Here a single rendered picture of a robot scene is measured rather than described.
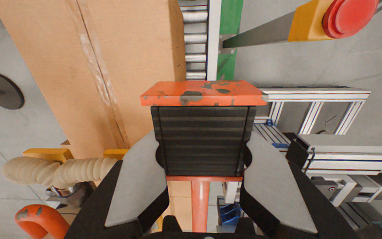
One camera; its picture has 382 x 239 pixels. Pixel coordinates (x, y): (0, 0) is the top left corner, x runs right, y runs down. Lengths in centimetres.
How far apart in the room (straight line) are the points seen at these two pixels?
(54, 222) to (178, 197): 118
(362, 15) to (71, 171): 54
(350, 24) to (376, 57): 165
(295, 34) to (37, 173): 58
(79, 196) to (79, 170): 9
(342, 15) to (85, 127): 67
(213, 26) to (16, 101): 216
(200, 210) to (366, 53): 188
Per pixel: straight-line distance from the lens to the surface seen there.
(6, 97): 243
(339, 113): 174
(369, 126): 240
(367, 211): 96
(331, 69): 180
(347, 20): 37
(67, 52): 49
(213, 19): 73
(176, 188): 134
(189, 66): 83
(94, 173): 30
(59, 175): 33
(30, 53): 56
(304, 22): 41
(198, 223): 23
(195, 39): 77
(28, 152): 49
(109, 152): 36
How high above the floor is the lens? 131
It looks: 63 degrees down
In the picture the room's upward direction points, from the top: 175 degrees counter-clockwise
